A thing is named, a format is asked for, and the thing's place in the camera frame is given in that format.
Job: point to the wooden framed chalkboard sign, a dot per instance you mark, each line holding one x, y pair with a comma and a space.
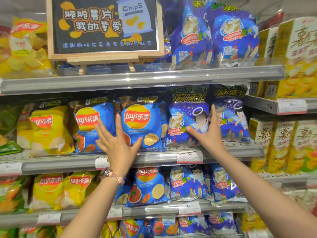
99, 27

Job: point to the person's left hand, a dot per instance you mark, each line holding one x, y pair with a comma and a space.
121, 156

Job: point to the person's left forearm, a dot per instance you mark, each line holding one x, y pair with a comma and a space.
94, 210

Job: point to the person's right hand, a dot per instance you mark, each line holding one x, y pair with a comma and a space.
211, 141

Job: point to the person's right forearm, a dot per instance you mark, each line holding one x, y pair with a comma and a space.
262, 195

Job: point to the red promotional sign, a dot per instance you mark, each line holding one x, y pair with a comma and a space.
272, 21

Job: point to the yellow boxed chips row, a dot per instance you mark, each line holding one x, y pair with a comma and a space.
279, 146

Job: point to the white price tag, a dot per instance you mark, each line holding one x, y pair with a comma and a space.
101, 163
292, 106
11, 169
190, 157
114, 214
190, 208
49, 218

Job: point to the black smart watch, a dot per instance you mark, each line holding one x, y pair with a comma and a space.
107, 172

